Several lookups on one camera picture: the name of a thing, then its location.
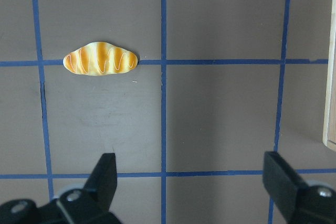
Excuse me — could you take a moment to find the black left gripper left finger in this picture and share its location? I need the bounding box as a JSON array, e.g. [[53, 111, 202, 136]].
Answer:
[[1, 153, 121, 223]]

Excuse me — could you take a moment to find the toy croissant bread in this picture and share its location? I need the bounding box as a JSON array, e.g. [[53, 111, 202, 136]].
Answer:
[[62, 42, 138, 76]]

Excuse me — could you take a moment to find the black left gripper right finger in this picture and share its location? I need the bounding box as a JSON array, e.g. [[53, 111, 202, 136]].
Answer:
[[262, 151, 335, 223]]

